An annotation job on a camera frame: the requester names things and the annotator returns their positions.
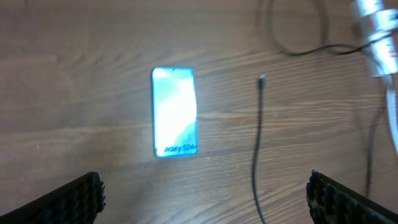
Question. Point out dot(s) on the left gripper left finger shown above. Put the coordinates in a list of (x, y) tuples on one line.
[(78, 201)]

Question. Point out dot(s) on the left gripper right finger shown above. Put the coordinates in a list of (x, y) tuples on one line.
[(332, 203)]

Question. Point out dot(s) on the blue-screen Samsung smartphone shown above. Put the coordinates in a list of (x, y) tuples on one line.
[(174, 110)]

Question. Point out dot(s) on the white charger plug adapter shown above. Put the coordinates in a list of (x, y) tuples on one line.
[(373, 18)]

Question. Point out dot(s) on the white power strip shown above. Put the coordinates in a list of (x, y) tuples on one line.
[(383, 59)]

